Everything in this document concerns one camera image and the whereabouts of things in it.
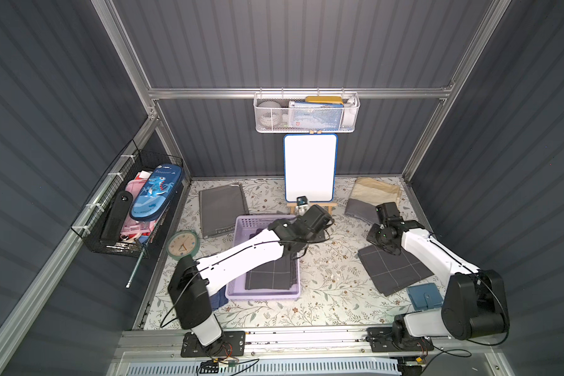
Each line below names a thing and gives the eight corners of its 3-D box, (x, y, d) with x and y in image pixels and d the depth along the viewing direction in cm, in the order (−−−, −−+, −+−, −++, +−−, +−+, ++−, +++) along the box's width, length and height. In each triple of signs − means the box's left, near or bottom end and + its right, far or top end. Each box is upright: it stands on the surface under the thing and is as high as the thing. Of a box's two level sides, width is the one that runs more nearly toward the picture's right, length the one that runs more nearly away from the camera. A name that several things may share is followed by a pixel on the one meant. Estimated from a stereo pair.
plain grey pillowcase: (204, 240, 100) (202, 237, 98) (200, 194, 117) (198, 190, 115) (252, 228, 104) (251, 224, 102) (241, 185, 121) (240, 181, 119)
